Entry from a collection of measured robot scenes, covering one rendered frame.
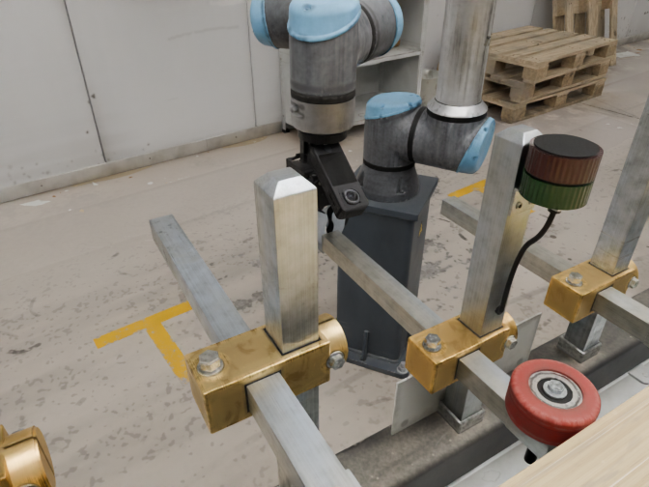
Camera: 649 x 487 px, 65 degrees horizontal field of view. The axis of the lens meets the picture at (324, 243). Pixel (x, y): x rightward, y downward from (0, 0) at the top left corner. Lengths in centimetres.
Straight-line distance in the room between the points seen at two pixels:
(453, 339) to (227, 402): 29
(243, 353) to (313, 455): 11
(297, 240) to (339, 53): 35
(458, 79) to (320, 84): 65
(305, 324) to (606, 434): 28
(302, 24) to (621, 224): 48
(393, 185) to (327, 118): 76
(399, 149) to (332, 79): 72
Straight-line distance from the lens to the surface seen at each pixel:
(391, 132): 138
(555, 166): 47
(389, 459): 70
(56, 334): 211
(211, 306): 51
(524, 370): 55
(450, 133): 131
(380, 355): 176
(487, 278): 58
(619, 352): 95
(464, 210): 91
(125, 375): 186
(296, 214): 36
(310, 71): 68
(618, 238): 78
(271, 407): 42
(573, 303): 76
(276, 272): 38
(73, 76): 306
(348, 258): 74
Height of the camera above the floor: 128
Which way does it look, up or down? 33 degrees down
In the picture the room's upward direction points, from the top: straight up
